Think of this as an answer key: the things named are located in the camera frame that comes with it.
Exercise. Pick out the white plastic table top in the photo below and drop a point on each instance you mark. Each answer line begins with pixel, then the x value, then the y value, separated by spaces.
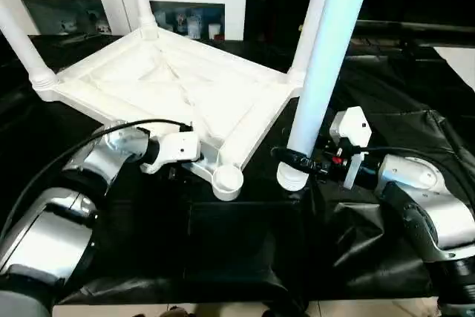
pixel 148 79

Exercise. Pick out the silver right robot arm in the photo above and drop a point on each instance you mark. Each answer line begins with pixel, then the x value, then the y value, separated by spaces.
pixel 426 198

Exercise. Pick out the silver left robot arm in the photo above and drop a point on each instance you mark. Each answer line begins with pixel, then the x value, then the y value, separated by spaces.
pixel 74 191

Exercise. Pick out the black mat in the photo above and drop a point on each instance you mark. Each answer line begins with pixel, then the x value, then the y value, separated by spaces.
pixel 222 239

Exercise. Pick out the small tan block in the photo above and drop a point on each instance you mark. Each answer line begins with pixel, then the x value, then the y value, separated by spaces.
pixel 301 28

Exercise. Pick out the black left robot foot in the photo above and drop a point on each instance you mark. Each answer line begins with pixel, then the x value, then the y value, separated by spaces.
pixel 179 312

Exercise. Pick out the white flat board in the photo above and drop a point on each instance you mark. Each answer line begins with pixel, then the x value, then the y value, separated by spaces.
pixel 458 64

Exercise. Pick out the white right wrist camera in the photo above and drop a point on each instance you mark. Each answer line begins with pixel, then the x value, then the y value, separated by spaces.
pixel 354 125

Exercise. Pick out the black rail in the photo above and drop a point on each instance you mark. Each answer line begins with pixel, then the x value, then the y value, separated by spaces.
pixel 415 26

